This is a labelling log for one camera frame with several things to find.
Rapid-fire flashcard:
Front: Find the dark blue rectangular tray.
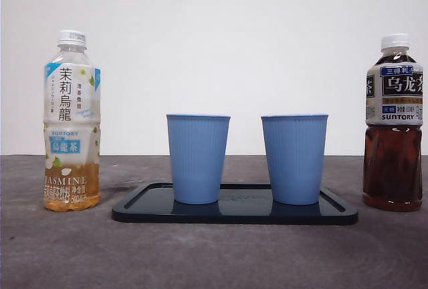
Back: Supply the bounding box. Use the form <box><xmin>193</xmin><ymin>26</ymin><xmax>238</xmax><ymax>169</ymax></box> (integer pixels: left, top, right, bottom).
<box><xmin>111</xmin><ymin>182</ymin><xmax>359</xmax><ymax>226</ymax></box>

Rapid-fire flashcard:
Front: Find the dark oolong tea bottle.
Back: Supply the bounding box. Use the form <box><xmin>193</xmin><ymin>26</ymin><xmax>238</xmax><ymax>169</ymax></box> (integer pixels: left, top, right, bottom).
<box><xmin>362</xmin><ymin>33</ymin><xmax>428</xmax><ymax>213</ymax></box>

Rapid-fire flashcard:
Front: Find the blue ribbed plastic cup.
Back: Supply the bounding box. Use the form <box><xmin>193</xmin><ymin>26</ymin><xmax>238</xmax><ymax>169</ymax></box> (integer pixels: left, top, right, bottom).
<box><xmin>166</xmin><ymin>113</ymin><xmax>232</xmax><ymax>205</ymax></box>
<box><xmin>260</xmin><ymin>113</ymin><xmax>330</xmax><ymax>206</ymax></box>

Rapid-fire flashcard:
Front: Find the jasmine tea bottle white label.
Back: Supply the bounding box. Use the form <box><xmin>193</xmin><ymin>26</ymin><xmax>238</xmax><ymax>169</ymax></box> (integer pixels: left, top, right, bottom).
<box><xmin>43</xmin><ymin>29</ymin><xmax>102</xmax><ymax>212</ymax></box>

